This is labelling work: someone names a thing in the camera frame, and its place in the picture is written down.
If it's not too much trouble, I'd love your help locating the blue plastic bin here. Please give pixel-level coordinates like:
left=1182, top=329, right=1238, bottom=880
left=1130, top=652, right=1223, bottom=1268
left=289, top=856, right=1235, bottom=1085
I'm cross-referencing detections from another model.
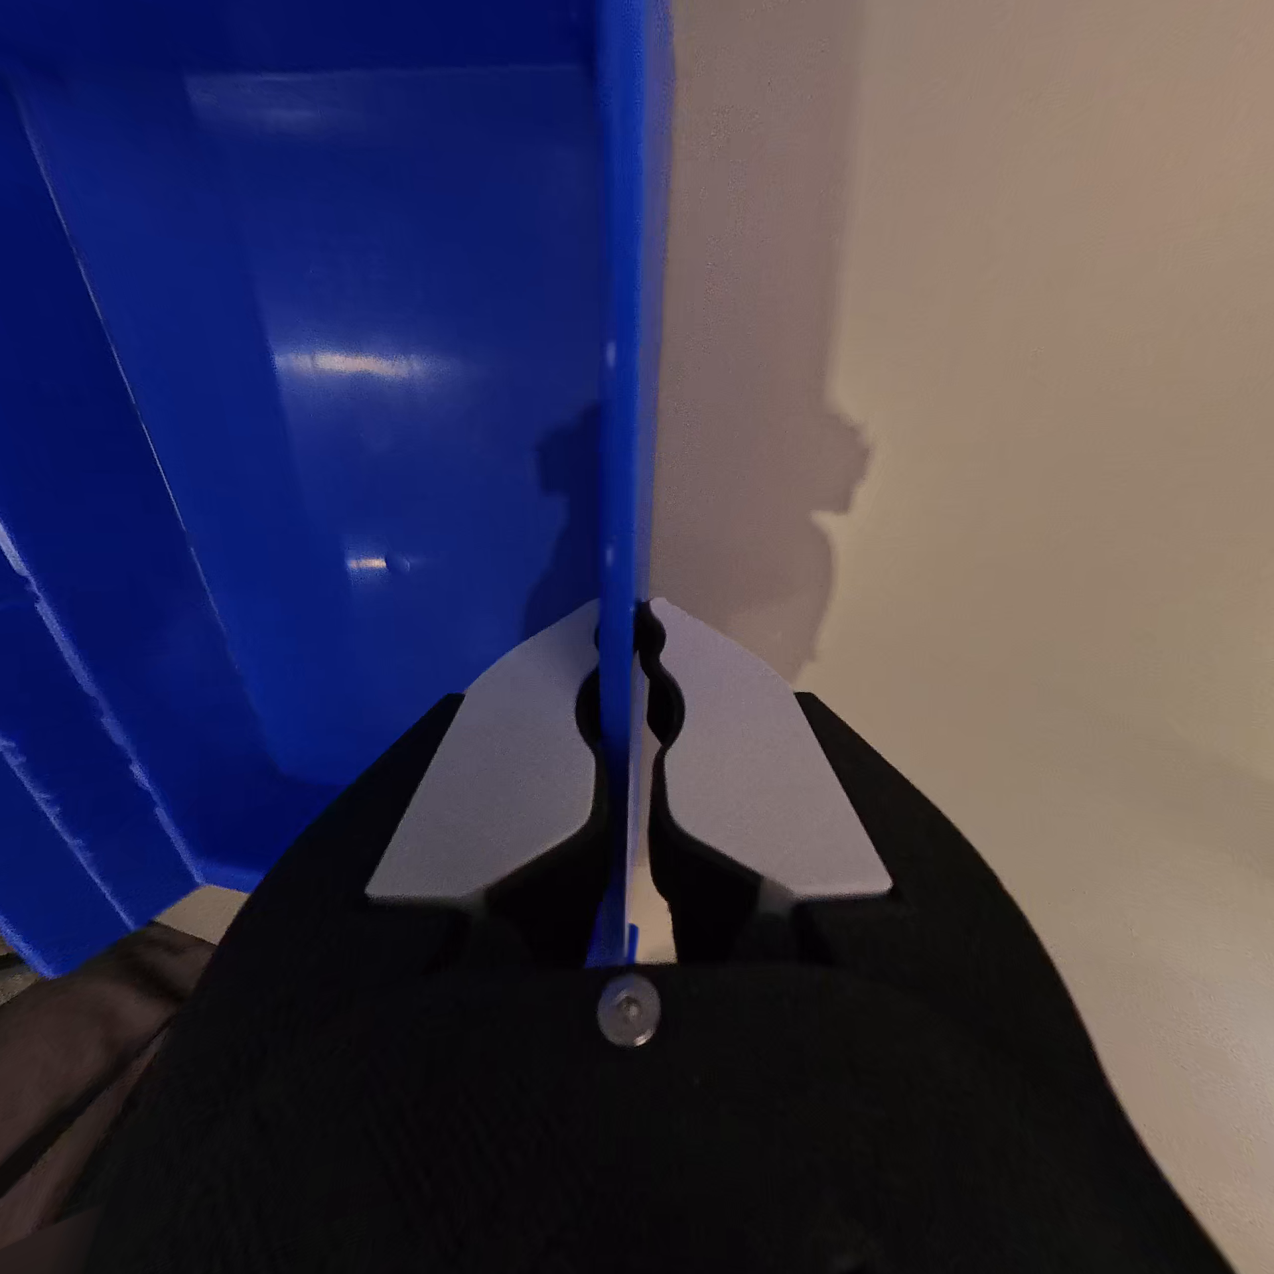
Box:
left=0, top=0, right=678, bottom=981

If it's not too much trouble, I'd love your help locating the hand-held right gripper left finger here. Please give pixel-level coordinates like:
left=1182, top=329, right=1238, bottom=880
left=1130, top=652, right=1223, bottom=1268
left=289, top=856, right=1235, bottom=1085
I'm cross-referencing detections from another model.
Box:
left=366, top=598, right=613, bottom=962

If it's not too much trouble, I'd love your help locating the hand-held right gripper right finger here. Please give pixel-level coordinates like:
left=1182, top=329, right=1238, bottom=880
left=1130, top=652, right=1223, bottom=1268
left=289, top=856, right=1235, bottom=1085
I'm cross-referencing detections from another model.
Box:
left=636, top=595, right=895, bottom=962

